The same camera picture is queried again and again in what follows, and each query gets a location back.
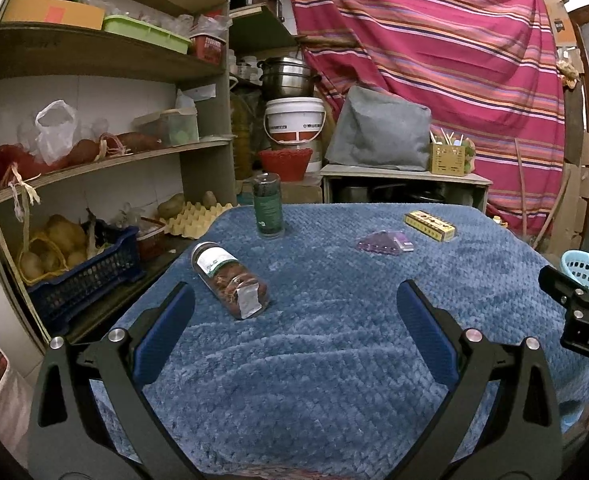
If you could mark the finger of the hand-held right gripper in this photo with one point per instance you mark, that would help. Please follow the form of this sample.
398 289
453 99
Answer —
559 285

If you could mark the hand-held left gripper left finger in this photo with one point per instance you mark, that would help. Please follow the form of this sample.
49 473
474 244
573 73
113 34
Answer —
167 330

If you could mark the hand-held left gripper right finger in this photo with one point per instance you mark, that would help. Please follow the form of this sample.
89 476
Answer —
424 330

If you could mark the light blue plastic basket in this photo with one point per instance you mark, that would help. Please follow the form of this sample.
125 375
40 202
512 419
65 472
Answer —
576 265

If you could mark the spice jar with white label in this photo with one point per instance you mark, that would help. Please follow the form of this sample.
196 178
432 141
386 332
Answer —
227 277

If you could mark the dark blue plastic crate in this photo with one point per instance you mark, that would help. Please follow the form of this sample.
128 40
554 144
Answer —
89 280

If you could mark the small red tub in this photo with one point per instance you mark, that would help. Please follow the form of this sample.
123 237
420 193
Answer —
150 237

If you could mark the purple plastic packet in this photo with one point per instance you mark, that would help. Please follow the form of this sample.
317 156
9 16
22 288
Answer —
384 244

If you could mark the yellow patterned box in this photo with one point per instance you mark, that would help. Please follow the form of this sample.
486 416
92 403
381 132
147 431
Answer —
430 225

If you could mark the yellow egg carton tray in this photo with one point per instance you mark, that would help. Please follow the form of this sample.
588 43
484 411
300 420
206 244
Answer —
199 220

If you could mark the yellow net of potatoes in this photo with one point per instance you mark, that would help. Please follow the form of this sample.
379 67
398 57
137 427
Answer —
59 237

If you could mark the green glass jar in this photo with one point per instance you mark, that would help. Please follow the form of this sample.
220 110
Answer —
268 207

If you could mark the yellow pen holder box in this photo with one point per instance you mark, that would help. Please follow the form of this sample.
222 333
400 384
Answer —
448 160

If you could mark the small plush toy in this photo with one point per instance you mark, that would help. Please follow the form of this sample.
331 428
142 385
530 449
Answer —
568 74

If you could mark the sweet potato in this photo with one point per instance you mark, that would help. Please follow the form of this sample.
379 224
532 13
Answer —
139 141
83 152

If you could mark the clear plastic container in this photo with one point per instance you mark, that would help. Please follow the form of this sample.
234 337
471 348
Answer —
167 127

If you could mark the grey cushion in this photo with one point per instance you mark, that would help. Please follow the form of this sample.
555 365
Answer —
379 132

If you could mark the red plastic bowl basket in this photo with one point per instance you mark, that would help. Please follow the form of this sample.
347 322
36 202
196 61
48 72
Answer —
285 164

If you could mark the yellow oil bottle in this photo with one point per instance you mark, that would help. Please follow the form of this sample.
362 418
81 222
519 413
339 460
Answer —
240 130

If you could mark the white plastic bag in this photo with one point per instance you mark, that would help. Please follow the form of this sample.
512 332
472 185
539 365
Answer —
55 132

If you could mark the red mesh bag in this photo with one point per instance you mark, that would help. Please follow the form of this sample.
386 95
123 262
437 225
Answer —
4 165

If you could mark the white and red bucket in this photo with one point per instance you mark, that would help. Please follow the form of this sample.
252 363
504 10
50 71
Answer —
294 117

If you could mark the cardboard sheet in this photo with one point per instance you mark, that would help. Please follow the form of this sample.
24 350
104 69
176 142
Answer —
559 12

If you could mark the stacked steel pots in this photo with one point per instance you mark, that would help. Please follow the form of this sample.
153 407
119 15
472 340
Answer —
287 80

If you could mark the wooden shelf unit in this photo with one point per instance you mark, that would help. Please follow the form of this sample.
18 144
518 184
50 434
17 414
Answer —
99 60

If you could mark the small red basket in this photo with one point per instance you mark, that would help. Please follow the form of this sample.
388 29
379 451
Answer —
208 50

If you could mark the pink striped cloth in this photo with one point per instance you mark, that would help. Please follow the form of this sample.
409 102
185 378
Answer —
424 35

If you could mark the green plastic tray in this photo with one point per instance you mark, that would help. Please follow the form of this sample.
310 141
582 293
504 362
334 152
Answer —
147 34

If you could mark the orange cardboard box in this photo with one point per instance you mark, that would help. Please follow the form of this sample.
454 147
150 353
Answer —
49 12

